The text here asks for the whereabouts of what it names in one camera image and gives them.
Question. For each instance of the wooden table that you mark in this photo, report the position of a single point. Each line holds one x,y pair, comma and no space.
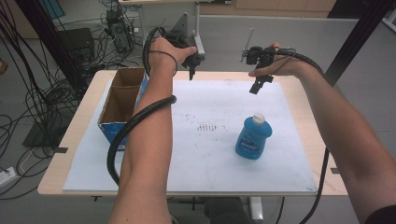
323,155

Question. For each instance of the blue cardboard box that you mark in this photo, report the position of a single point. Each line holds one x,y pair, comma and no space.
120,105

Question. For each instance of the white desk frame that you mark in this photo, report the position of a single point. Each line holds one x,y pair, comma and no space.
198,34

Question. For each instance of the black floor mat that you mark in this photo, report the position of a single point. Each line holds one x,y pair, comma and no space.
43,137

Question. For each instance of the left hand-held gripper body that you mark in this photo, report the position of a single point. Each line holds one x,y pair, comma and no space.
194,59

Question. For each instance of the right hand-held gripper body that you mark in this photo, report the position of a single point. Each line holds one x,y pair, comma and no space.
260,56

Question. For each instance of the computer tower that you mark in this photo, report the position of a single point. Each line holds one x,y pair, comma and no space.
119,31

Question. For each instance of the grey triangular bracket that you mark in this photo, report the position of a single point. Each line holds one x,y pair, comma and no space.
181,29

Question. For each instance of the black metal frame pole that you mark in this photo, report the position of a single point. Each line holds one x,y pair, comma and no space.
358,34
49,40

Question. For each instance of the person's left hand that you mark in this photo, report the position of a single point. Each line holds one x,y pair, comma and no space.
165,56

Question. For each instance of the black equipment case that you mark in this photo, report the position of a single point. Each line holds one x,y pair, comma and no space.
77,43

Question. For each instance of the thin metal rod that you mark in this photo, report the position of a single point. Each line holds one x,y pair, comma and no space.
248,42

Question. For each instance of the black tape strip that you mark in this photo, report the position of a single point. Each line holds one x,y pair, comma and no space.
335,170
60,150

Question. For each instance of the white sheet mat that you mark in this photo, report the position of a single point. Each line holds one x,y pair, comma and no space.
211,161

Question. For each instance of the blue plastic bottle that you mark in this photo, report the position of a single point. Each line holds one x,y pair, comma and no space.
252,140

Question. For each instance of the person's right hand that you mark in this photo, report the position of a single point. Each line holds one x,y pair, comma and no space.
288,65

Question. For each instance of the white power strip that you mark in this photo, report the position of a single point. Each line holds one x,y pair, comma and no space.
7,176

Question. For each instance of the person's black sleeve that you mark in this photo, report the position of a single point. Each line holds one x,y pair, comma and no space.
383,216

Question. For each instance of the white table leg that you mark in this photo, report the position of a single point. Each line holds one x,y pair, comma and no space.
256,208

